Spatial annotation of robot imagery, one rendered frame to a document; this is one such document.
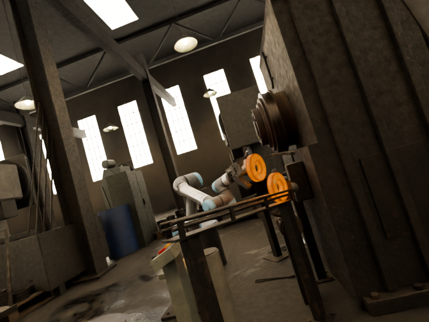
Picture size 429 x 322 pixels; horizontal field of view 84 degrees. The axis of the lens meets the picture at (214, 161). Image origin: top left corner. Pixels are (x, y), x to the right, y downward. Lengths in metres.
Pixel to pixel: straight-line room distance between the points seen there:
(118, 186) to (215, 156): 7.56
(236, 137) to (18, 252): 3.54
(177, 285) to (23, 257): 3.01
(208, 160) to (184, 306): 10.91
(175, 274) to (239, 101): 3.75
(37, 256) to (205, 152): 9.34
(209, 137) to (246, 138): 7.72
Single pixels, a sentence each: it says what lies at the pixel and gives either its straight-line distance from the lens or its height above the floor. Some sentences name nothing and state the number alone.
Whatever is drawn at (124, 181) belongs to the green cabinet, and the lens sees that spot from 4.96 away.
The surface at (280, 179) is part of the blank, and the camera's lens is 1.33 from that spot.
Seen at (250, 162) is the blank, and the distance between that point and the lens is 1.30.
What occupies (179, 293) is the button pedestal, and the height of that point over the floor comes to 0.40.
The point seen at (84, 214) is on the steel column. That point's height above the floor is 0.90.
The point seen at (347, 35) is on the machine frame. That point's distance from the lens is 1.54.
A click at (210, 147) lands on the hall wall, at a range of 11.98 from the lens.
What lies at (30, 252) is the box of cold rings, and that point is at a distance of 3.93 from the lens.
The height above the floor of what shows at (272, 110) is 1.16.
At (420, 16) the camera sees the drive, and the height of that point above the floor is 1.32.
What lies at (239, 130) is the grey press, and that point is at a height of 1.57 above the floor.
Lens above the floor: 0.84
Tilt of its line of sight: 4 degrees up
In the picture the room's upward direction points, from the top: 17 degrees counter-clockwise
